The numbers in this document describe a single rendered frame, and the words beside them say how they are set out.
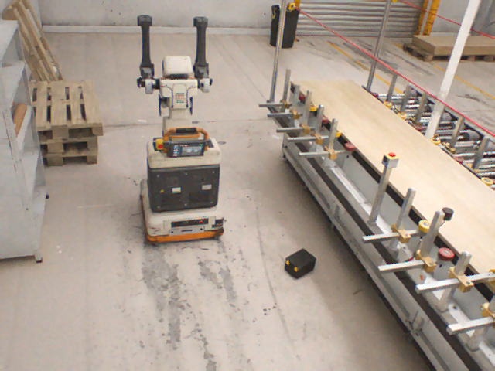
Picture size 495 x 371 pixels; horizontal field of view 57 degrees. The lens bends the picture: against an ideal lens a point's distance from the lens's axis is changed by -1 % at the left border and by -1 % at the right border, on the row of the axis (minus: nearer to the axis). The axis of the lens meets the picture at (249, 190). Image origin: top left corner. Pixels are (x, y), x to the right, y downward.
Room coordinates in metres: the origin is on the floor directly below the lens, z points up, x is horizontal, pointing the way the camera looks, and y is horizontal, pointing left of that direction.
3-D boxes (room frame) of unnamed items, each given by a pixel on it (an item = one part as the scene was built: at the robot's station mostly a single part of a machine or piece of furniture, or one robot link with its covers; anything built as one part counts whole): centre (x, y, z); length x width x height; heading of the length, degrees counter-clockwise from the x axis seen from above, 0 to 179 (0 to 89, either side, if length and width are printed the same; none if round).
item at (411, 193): (2.22, -0.92, 0.91); 0.04 x 0.04 x 0.48; 20
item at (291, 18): (9.09, -0.30, 0.36); 0.59 x 0.58 x 0.73; 20
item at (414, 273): (2.00, -0.97, 0.75); 0.26 x 0.01 x 0.10; 20
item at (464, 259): (1.75, -1.09, 0.87); 0.04 x 0.04 x 0.48; 20
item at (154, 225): (3.17, 0.58, 0.16); 0.67 x 0.64 x 0.25; 20
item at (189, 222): (2.87, 0.44, 0.23); 0.41 x 0.02 x 0.08; 110
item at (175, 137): (3.06, 0.54, 0.87); 0.23 x 0.15 x 0.11; 110
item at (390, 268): (1.92, -0.93, 0.84); 0.43 x 0.03 x 0.04; 110
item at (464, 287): (1.73, -1.09, 0.95); 0.14 x 0.06 x 0.05; 20
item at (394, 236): (2.16, -0.89, 0.84); 0.43 x 0.03 x 0.04; 110
